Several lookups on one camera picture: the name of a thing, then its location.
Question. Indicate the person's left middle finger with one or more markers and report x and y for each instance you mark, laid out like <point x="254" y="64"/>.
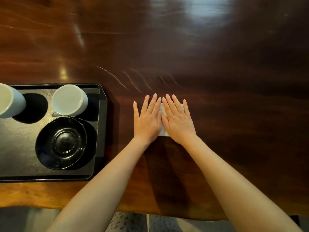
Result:
<point x="152" y="103"/>

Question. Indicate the white speckled trousers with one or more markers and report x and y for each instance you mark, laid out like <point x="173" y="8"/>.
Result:
<point x="130" y="223"/>

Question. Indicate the person's left thumb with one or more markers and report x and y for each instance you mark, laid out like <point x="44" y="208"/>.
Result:
<point x="159" y="119"/>

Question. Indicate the person's left hand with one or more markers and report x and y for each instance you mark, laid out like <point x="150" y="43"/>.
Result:
<point x="146" y="126"/>

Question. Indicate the black glossy saucer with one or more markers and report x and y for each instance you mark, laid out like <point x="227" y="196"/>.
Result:
<point x="61" y="143"/>

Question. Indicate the person's right forearm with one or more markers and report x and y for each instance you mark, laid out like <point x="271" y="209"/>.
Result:
<point x="229" y="188"/>

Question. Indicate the person's right little finger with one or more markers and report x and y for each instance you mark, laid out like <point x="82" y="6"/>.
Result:
<point x="186" y="107"/>

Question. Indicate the person's left forearm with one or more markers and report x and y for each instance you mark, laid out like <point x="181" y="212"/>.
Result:
<point x="103" y="188"/>

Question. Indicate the white ceramic cup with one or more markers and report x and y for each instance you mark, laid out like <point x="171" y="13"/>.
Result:
<point x="68" y="100"/>
<point x="9" y="101"/>

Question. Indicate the person's right hand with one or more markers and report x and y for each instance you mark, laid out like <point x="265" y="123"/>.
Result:
<point x="179" y="126"/>

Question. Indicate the person's right middle finger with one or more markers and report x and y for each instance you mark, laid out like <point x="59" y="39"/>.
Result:
<point x="171" y="103"/>

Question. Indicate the person's left little finger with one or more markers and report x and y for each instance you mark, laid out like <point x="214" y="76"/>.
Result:
<point x="136" y="109"/>

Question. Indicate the white cloth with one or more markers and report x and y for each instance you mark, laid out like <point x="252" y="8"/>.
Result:
<point x="163" y="132"/>

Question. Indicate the black rectangular serving tray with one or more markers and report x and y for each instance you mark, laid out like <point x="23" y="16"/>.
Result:
<point x="19" y="152"/>

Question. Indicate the person's right thumb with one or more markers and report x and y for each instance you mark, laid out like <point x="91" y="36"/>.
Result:
<point x="164" y="121"/>

